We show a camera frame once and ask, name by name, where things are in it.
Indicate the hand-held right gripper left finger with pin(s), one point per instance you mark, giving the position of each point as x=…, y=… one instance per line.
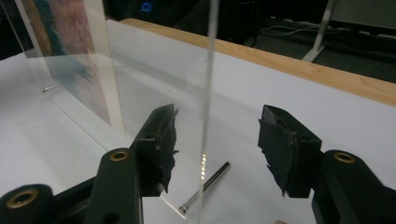
x=155, y=149

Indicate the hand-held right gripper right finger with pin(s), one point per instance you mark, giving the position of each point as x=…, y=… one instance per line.
x=286, y=155

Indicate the clear acrylic photo frame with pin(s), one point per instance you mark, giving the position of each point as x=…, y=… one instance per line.
x=77, y=46

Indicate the white board sheet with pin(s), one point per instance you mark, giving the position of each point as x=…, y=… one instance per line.
x=311, y=90

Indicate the dark device with blue light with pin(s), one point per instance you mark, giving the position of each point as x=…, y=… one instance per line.
x=146, y=6

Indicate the white metal desk frame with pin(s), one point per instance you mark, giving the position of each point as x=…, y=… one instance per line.
x=320, y=31

